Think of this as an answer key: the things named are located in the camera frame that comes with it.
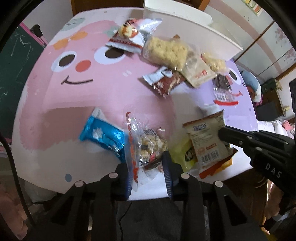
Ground green chalkboard pink frame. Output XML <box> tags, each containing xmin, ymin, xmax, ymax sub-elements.
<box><xmin>0</xmin><ymin>24</ymin><xmax>45</xmax><ymax>139</ymax></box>

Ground blue foil snack packet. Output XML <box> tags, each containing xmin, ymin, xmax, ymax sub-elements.
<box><xmin>79</xmin><ymin>107</ymin><xmax>126</xmax><ymax>163</ymax></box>

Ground white pillows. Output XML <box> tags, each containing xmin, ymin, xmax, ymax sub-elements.
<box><xmin>258</xmin><ymin>119</ymin><xmax>292</xmax><ymax>139</ymax></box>

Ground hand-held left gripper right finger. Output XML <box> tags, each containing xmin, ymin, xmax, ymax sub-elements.
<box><xmin>162</xmin><ymin>151</ymin><xmax>266</xmax><ymax>241</ymax></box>

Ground large clear rice cracker packet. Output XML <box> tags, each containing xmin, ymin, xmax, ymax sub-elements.
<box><xmin>142</xmin><ymin>35</ymin><xmax>200</xmax><ymax>71</ymax></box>

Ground floral wardrobe door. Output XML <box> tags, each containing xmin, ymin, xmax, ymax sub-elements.
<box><xmin>236</xmin><ymin>21</ymin><xmax>296</xmax><ymax>77</ymax></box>

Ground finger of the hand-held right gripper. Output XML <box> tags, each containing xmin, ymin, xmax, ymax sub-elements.
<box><xmin>248</xmin><ymin>130</ymin><xmax>296</xmax><ymax>158</ymax></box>
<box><xmin>217</xmin><ymin>126</ymin><xmax>264</xmax><ymax>163</ymax></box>

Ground brown white snack packet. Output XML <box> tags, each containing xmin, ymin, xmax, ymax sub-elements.
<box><xmin>142</xmin><ymin>66</ymin><xmax>185</xmax><ymax>99</ymax></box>

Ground blue plush toy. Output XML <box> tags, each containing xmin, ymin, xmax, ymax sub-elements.
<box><xmin>240</xmin><ymin>71</ymin><xmax>263</xmax><ymax>102</ymax></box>

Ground pink clothes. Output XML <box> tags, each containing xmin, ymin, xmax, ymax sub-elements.
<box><xmin>281</xmin><ymin>120</ymin><xmax>296</xmax><ymax>133</ymax></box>

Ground grey cloth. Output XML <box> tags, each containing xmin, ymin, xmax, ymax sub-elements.
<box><xmin>116</xmin><ymin>197</ymin><xmax>184</xmax><ymax>241</ymax></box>

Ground colourful wall poster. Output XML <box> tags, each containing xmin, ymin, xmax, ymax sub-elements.
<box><xmin>240</xmin><ymin>0</ymin><xmax>263</xmax><ymax>16</ymax></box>

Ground orange snack packet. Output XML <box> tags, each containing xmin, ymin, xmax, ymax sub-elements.
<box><xmin>198</xmin><ymin>148</ymin><xmax>238</xmax><ymax>179</ymax></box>

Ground dark clear snack packet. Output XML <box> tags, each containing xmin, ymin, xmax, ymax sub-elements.
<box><xmin>211</xmin><ymin>74</ymin><xmax>243</xmax><ymax>106</ymax></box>

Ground white storage box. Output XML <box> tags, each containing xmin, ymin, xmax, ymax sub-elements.
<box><xmin>143</xmin><ymin>0</ymin><xmax>244</xmax><ymax>61</ymax></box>

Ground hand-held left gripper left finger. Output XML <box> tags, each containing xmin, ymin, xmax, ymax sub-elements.
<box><xmin>30</xmin><ymin>162</ymin><xmax>133</xmax><ymax>241</ymax></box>

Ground white red snack packet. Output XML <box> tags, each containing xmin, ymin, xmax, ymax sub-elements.
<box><xmin>105</xmin><ymin>18</ymin><xmax>162</xmax><ymax>54</ymax></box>

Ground black clamp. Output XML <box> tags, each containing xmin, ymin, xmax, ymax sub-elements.
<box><xmin>30</xmin><ymin>24</ymin><xmax>44</xmax><ymax>39</ymax></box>

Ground brown wooden cabinet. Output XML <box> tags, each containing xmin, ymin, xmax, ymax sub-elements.
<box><xmin>70</xmin><ymin>0</ymin><xmax>210</xmax><ymax>16</ymax></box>

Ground small clear rice cracker packet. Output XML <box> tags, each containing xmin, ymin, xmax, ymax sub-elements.
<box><xmin>201</xmin><ymin>52</ymin><xmax>228</xmax><ymax>72</ymax></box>

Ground black cable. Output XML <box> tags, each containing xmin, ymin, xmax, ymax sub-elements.
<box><xmin>0</xmin><ymin>132</ymin><xmax>35</xmax><ymax>229</ymax></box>

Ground clear nut cake packet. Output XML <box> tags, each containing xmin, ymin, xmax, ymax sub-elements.
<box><xmin>125</xmin><ymin>112</ymin><xmax>168</xmax><ymax>192</ymax></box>

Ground yellow green snack packet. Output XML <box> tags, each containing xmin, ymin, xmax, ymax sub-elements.
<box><xmin>172</xmin><ymin>137</ymin><xmax>199</xmax><ymax>172</ymax></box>

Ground beige barcode snack packet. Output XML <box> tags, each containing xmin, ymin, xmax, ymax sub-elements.
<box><xmin>183</xmin><ymin>111</ymin><xmax>234</xmax><ymax>171</ymax></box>

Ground beige red label snack packet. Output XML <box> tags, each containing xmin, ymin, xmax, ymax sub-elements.
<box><xmin>180</xmin><ymin>57</ymin><xmax>218</xmax><ymax>88</ymax></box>

